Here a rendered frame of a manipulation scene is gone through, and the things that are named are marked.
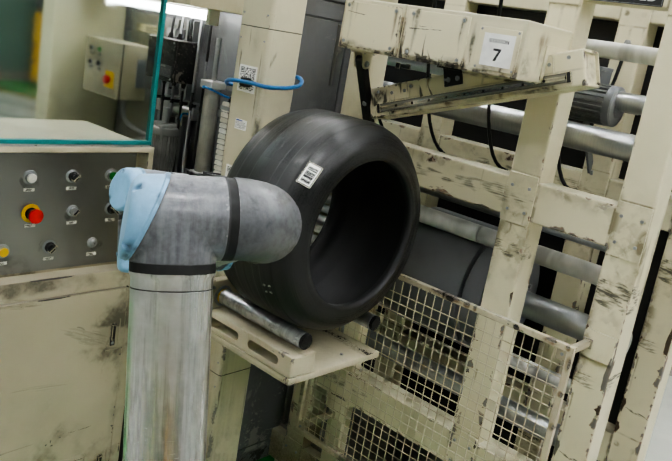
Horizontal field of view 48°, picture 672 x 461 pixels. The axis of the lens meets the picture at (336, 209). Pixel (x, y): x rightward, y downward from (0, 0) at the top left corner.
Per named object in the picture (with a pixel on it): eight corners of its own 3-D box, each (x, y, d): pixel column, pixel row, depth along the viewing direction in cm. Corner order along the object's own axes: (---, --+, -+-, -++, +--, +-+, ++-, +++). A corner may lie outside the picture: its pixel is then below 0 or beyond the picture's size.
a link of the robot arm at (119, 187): (104, 214, 154) (106, 166, 155) (154, 217, 163) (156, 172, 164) (130, 213, 148) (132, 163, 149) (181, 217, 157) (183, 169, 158)
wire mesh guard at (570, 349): (292, 429, 264) (325, 242, 249) (296, 428, 266) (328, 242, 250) (514, 579, 207) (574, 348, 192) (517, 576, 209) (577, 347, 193)
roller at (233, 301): (221, 285, 212) (230, 290, 216) (213, 299, 212) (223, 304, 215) (306, 332, 190) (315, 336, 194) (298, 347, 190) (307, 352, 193)
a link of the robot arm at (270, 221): (324, 175, 103) (228, 225, 166) (235, 170, 99) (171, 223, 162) (324, 259, 102) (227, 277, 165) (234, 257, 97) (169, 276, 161)
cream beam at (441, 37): (335, 47, 221) (344, -4, 217) (388, 55, 239) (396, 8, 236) (515, 81, 182) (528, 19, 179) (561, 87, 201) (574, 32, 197)
